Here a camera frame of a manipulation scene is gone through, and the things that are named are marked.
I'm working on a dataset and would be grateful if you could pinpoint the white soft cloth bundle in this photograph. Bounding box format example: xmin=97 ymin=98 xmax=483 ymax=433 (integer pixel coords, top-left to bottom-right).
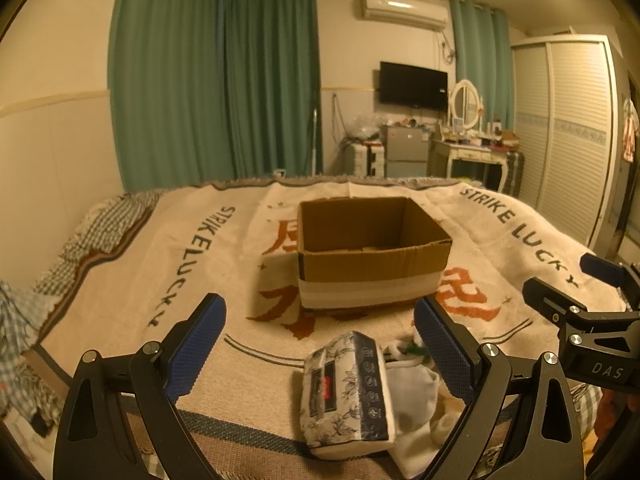
xmin=384 ymin=334 xmax=465 ymax=479

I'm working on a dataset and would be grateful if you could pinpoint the floral tissue pack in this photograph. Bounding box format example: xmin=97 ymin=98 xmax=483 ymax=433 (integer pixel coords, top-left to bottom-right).
xmin=299 ymin=330 xmax=396 ymax=460

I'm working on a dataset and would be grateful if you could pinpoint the plaid cloth at left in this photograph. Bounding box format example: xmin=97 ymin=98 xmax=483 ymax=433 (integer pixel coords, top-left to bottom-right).
xmin=0 ymin=281 xmax=63 ymax=438

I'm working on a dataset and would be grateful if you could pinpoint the hanging pink garment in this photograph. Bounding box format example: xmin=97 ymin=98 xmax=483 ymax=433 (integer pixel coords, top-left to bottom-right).
xmin=623 ymin=98 xmax=639 ymax=164

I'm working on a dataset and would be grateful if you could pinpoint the brown cardboard box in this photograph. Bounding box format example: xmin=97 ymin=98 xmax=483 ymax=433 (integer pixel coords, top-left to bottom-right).
xmin=297 ymin=196 xmax=452 ymax=310

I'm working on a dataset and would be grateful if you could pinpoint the white louvered wardrobe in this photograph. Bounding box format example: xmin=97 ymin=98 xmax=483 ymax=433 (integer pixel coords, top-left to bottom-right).
xmin=512 ymin=34 xmax=618 ymax=248

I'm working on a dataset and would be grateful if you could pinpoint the white dressing table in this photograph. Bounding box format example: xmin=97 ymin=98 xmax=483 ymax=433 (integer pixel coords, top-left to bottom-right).
xmin=427 ymin=141 xmax=524 ymax=197

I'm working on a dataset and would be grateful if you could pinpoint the grey mini fridge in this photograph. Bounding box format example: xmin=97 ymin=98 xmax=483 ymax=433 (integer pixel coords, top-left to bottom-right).
xmin=383 ymin=126 xmax=431 ymax=178

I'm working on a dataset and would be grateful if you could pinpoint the checkered bed sheet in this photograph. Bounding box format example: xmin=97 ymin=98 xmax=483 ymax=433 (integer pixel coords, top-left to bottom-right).
xmin=34 ymin=188 xmax=167 ymax=296

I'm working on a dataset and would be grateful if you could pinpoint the white oval vanity mirror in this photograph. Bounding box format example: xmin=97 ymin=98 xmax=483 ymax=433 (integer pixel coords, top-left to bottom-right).
xmin=449 ymin=79 xmax=484 ymax=130

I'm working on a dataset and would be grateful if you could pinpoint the white storage cabinet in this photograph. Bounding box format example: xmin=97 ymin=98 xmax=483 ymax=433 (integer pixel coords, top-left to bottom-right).
xmin=344 ymin=142 xmax=385 ymax=178

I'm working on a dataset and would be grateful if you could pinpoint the clear plastic bag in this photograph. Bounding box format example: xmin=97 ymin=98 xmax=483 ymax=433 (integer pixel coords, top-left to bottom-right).
xmin=346 ymin=114 xmax=383 ymax=141

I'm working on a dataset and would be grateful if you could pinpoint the beige strike lucky blanket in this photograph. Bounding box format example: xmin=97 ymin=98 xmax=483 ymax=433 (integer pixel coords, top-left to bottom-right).
xmin=34 ymin=176 xmax=626 ymax=480

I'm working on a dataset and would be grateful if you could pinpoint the green curtain right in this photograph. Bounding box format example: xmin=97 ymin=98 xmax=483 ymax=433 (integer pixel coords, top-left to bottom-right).
xmin=449 ymin=0 xmax=515 ymax=129

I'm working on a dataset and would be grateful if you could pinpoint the green curtain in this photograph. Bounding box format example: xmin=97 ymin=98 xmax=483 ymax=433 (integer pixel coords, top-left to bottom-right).
xmin=107 ymin=0 xmax=322 ymax=192
xmin=449 ymin=0 xmax=515 ymax=129

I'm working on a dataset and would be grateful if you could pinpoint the white air conditioner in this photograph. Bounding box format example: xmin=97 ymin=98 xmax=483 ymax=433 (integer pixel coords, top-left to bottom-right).
xmin=359 ymin=0 xmax=449 ymax=32

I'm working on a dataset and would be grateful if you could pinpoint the green curtain left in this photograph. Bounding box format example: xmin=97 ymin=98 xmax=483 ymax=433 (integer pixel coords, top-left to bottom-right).
xmin=107 ymin=0 xmax=322 ymax=192

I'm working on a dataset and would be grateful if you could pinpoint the black wall television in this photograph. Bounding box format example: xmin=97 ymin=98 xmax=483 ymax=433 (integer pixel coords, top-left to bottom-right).
xmin=378 ymin=62 xmax=449 ymax=112

